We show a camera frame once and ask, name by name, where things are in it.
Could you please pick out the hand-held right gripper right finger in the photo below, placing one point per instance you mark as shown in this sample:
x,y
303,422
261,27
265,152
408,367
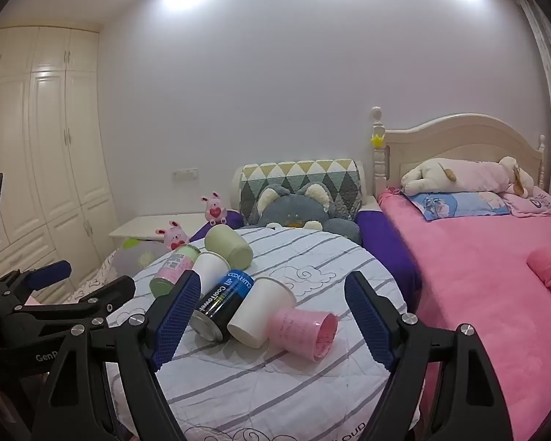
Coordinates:
x,y
369,321

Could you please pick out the cream wardrobe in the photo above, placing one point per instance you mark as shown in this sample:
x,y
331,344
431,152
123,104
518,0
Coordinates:
x,y
50,147

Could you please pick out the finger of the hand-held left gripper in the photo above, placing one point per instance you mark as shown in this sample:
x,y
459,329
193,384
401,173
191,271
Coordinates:
x,y
50,273
112,291

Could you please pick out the white wall outlet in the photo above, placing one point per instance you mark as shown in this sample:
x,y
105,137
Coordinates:
x,y
186,173

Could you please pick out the grey cat plush toy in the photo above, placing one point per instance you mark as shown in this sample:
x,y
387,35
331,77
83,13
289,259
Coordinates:
x,y
294,213

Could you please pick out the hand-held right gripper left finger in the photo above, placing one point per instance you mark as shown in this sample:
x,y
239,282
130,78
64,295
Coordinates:
x,y
178,319

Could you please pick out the black and blue can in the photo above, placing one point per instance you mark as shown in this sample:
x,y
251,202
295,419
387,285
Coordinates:
x,y
225,298

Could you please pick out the pink bunny plush toy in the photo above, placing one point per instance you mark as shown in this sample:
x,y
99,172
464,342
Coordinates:
x,y
215,210
174,235

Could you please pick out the yellow star toy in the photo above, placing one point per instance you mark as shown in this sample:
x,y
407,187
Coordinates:
x,y
377,139

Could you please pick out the cream bed headboard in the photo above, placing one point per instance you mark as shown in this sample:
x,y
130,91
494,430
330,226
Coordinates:
x,y
463,142

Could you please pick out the large white paper cup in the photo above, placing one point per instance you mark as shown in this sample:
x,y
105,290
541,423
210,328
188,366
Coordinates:
x,y
261,310

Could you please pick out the blue cartoon pillow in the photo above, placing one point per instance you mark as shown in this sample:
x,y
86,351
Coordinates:
x,y
459,204

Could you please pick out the pink plastic cup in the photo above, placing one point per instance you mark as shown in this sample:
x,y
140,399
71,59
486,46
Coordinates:
x,y
294,330

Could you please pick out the pink printed pillow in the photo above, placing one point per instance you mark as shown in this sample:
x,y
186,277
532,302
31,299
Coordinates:
x,y
537,204

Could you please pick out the diamond pattern cushion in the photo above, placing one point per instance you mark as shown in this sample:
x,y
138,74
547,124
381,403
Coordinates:
x,y
303,170

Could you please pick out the purple bed sheet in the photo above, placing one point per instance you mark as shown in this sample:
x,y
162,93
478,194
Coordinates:
x,y
395,248

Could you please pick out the small white paper cup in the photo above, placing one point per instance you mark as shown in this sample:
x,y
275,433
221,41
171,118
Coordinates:
x,y
211,268

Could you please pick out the pink and green bottle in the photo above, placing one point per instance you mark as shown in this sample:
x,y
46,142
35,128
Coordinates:
x,y
172,268

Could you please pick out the pink blanket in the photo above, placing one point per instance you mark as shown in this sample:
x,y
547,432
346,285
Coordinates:
x,y
477,275

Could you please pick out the white nightstand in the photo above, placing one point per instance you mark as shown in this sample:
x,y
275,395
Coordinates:
x,y
165,223

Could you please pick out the green cup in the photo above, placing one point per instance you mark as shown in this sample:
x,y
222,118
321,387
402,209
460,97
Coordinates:
x,y
225,243

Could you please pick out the white dog plush toy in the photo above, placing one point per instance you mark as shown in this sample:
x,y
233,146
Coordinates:
x,y
441,174

